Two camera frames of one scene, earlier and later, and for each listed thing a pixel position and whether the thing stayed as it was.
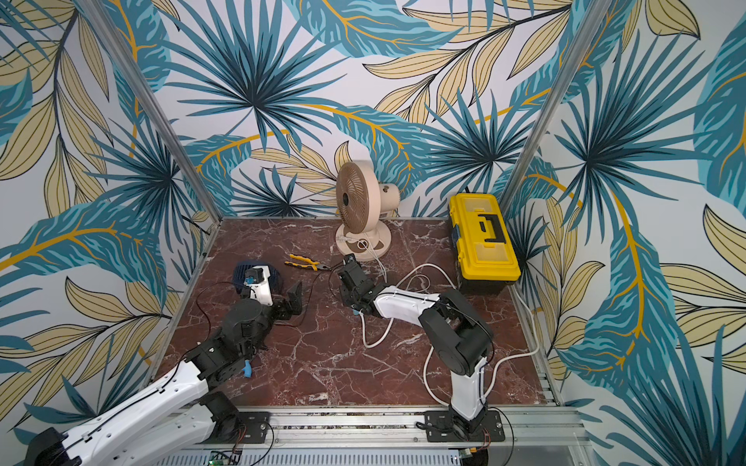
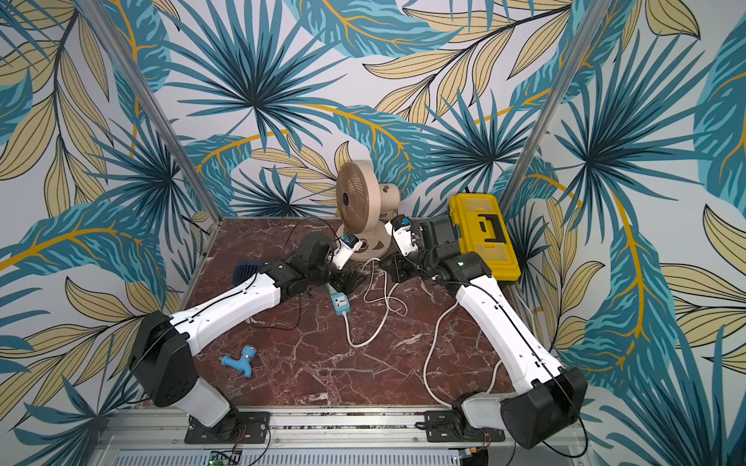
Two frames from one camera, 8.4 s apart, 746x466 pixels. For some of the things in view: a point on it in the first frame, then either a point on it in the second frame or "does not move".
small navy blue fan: x=275 y=279 does not move
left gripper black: x=295 y=300 → x=349 y=286
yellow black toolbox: x=485 y=251 does not move
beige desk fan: x=362 y=200 does not move
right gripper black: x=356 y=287 → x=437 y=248
